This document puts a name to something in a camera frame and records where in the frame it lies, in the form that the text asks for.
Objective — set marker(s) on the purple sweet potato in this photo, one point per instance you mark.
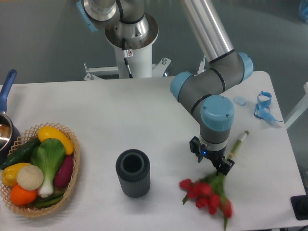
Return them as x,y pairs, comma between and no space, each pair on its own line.
64,173

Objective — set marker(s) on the white garlic bulb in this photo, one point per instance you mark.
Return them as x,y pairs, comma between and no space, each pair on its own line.
30,177

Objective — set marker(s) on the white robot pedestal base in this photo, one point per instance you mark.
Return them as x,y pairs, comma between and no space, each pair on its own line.
151,61

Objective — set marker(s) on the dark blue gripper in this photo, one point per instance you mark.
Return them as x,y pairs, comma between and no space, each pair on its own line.
213,152

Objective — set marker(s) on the blue object top right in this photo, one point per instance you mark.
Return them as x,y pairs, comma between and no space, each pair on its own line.
303,10

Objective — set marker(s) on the blue ribbon strip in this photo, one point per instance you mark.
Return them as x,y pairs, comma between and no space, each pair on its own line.
262,110

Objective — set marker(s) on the green bean pods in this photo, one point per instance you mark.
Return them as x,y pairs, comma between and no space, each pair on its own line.
49,201

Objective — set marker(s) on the black device at edge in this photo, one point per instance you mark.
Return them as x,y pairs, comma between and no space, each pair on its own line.
300,206

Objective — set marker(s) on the blue handled saucepan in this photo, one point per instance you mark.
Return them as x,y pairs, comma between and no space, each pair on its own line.
8,132

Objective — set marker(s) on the yellow squash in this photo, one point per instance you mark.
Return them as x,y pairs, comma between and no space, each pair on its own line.
48,132

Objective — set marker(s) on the red tulip bouquet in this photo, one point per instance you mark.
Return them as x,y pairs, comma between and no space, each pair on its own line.
208,192

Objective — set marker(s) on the woven wicker basket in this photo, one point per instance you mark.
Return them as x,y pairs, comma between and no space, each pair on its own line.
31,211

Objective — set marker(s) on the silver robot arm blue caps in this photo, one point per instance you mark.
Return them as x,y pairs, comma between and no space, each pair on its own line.
130,30

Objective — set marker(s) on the dark grey ribbed vase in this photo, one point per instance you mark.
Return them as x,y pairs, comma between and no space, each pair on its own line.
133,171

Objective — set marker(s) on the white frame at right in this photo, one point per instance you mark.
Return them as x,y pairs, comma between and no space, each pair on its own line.
298,110

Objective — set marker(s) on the green bok choy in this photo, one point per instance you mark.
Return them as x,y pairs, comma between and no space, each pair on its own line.
48,156

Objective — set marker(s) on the green cucumber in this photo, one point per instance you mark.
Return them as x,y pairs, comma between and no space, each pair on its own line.
21,154

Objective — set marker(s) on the orange fruit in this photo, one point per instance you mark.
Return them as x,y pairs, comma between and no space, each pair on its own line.
20,196

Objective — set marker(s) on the yellow bell pepper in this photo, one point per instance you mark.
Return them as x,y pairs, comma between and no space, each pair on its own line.
9,174

